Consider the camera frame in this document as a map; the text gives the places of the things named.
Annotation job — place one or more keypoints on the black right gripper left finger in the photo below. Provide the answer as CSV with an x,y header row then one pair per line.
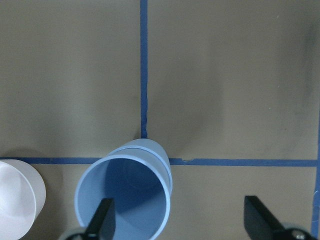
x,y
102,226

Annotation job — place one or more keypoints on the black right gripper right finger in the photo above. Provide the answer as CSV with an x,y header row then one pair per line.
x,y
261,224

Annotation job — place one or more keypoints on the blue cup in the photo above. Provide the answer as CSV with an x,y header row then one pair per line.
x,y
152,147
139,181

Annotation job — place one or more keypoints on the pink bowl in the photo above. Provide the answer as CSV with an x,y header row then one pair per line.
x,y
22,198

